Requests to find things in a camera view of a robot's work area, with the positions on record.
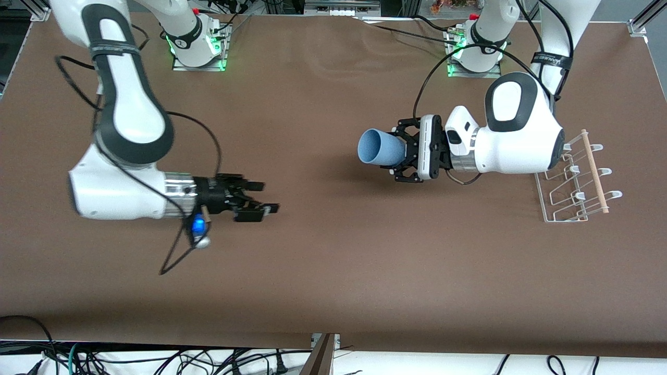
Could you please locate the teal floor cable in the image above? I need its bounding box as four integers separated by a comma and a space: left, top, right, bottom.
67, 342, 83, 375

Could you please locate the wooden rack rod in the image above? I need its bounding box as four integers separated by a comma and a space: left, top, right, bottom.
580, 129, 610, 215

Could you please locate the white power strip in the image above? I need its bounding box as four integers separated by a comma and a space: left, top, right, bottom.
304, 0, 381, 17

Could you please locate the blue plastic cup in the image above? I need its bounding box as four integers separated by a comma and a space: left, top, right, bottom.
357, 128, 407, 166

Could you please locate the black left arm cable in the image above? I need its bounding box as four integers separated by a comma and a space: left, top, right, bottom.
413, 0, 575, 186

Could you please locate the orange background object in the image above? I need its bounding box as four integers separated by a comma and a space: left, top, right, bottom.
430, 0, 471, 13

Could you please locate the black looped floor cable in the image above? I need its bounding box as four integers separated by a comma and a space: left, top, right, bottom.
0, 315, 57, 365

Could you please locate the white wire cup rack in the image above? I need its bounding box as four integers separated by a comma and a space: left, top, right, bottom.
535, 130, 623, 223

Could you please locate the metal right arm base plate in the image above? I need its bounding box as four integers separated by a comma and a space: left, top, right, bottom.
172, 23, 232, 72

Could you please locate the aluminium frame strut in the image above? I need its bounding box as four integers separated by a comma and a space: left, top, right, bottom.
627, 0, 667, 37
21, 0, 51, 22

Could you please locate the black cable on table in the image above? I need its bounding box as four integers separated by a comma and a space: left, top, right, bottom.
359, 15, 460, 45

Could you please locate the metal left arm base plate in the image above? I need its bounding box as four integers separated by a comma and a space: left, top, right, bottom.
443, 29, 503, 79

